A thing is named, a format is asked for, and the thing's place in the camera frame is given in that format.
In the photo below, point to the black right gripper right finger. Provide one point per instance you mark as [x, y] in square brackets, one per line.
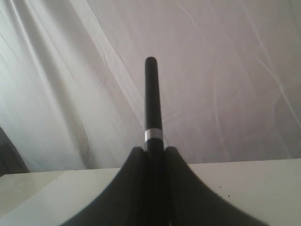
[193, 203]

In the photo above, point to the black paintbrush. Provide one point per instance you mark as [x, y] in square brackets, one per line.
[157, 215]

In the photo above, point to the white backdrop curtain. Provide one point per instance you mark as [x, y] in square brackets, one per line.
[72, 79]

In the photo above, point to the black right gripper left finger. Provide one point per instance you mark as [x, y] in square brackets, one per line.
[121, 202]

